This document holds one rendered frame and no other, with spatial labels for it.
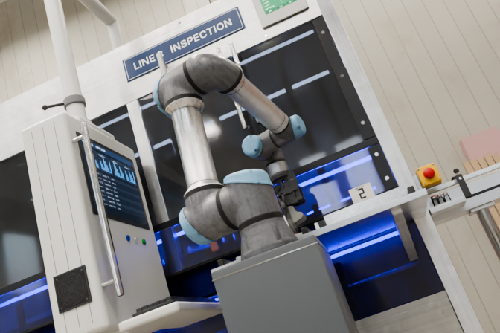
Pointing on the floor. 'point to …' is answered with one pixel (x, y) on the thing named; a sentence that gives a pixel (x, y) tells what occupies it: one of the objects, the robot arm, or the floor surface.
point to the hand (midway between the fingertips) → (293, 230)
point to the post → (391, 151)
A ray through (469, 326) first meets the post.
